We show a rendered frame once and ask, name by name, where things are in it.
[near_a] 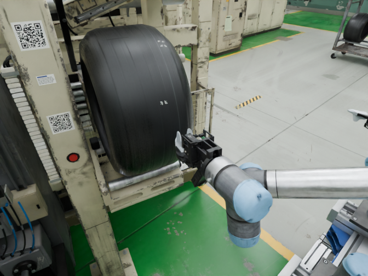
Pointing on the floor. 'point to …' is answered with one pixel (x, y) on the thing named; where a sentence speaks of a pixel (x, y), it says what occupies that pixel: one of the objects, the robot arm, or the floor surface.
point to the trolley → (352, 33)
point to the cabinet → (227, 26)
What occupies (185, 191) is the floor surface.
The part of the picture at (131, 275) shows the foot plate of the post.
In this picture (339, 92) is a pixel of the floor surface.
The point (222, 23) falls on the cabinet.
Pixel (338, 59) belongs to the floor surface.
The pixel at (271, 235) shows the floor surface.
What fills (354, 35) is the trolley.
